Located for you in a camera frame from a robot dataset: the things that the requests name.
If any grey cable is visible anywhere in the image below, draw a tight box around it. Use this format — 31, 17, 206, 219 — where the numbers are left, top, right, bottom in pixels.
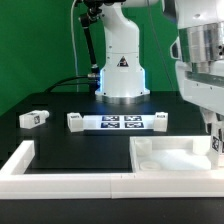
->
70, 0, 81, 92

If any white marker plate with tags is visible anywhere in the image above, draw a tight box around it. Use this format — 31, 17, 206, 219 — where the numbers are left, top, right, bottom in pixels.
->
83, 115, 154, 130

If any white square tabletop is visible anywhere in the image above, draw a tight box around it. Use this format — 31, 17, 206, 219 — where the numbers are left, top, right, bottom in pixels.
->
129, 136, 224, 173

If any black cable on table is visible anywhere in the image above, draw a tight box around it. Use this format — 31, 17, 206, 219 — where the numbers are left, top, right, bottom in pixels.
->
43, 75, 98, 94

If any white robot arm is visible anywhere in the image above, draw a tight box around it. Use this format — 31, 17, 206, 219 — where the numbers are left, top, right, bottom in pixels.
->
96, 0, 224, 134

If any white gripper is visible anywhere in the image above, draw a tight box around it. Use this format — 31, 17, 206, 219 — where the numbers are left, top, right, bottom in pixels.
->
175, 61, 224, 134

